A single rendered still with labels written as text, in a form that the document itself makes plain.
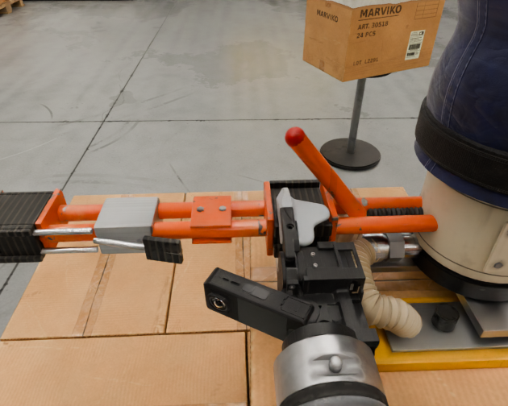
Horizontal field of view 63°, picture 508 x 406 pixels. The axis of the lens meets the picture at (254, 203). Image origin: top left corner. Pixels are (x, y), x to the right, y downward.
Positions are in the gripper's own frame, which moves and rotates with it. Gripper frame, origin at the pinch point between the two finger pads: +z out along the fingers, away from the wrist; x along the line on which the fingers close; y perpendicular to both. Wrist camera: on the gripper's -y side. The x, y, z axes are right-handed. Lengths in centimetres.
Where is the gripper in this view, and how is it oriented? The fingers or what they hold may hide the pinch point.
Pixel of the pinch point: (278, 217)
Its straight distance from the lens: 53.1
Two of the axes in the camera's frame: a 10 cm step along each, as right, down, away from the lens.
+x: 0.0, -7.9, -6.1
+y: 10.0, -0.2, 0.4
